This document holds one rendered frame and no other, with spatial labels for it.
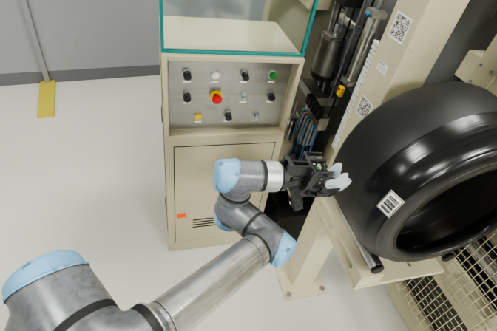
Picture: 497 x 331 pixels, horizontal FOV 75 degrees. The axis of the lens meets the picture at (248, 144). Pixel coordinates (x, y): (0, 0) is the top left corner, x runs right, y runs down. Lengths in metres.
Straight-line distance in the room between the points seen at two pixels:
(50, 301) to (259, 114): 1.11
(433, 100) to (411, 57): 0.21
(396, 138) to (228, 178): 0.44
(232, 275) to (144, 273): 1.44
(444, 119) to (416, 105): 0.08
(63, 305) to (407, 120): 0.80
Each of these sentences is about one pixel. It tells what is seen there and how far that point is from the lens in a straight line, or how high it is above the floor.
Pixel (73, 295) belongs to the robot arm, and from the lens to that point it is 0.56.
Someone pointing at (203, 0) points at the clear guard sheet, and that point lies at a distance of 1.17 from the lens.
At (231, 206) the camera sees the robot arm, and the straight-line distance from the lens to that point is 0.75.
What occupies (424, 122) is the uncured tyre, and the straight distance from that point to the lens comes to 0.89.
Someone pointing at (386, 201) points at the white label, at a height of 1.24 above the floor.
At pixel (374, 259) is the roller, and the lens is 1.16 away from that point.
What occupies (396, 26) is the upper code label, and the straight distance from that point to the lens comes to 1.12.
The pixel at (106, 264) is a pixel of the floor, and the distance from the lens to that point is 2.11.
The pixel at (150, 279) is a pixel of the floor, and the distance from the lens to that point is 2.02.
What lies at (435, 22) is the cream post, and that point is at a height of 1.55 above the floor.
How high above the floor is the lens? 1.80
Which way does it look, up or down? 40 degrees down
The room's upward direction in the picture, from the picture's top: 10 degrees clockwise
